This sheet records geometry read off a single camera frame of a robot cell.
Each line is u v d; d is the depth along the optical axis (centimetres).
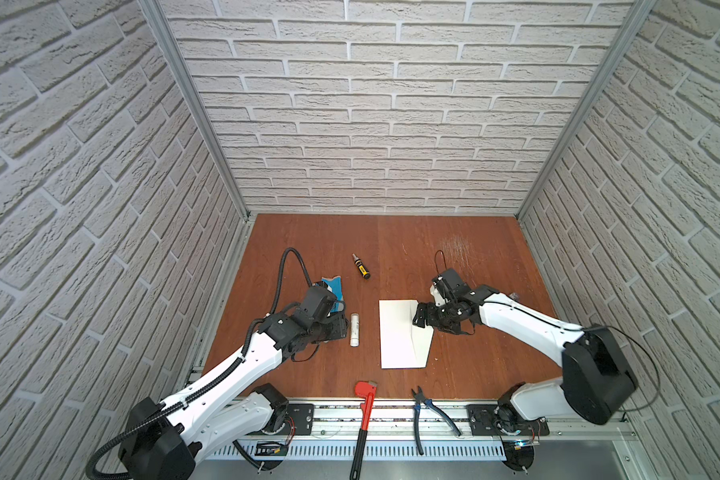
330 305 60
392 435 73
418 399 77
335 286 98
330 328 69
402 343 86
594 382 43
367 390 77
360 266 102
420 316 78
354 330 87
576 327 47
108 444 37
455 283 69
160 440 38
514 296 96
